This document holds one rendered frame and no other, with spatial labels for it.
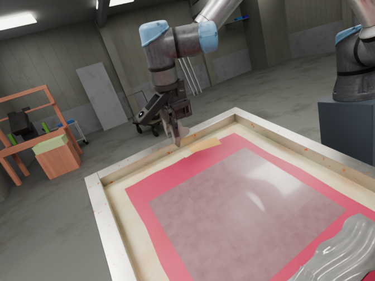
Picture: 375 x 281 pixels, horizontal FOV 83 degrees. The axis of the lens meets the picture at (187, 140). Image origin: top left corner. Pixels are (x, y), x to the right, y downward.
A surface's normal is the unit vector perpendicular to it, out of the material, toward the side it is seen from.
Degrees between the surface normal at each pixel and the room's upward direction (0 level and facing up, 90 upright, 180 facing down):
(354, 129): 90
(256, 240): 15
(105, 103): 78
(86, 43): 90
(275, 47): 90
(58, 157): 90
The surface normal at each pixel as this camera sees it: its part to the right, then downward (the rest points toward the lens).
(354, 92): -0.74, 0.16
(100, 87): 0.33, 0.01
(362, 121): -0.86, 0.40
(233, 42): 0.40, 0.21
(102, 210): -0.17, -0.81
